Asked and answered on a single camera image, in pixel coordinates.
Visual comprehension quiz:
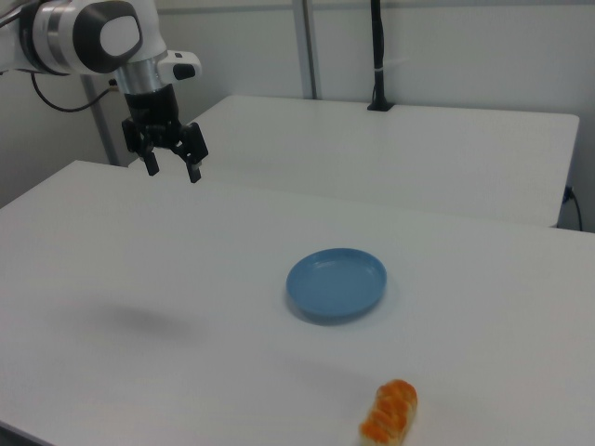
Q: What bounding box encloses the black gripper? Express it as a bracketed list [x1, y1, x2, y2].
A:
[121, 85, 208, 185]

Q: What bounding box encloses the bread roll with orange topping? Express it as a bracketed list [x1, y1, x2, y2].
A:
[358, 378, 418, 446]

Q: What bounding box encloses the blue round plate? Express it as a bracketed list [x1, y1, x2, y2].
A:
[284, 247, 389, 325]

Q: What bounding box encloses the grey frame post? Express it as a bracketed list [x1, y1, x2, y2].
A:
[82, 73, 118, 167]

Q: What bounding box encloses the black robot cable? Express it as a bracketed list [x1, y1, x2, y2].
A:
[30, 72, 112, 113]

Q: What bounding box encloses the slim aluminium frame post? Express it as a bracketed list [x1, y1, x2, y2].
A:
[303, 0, 323, 100]

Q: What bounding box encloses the black camera stand pole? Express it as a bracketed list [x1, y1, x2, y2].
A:
[366, 0, 396, 112]

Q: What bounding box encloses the black power cable blue plug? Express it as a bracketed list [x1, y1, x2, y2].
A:
[562, 184, 585, 231]

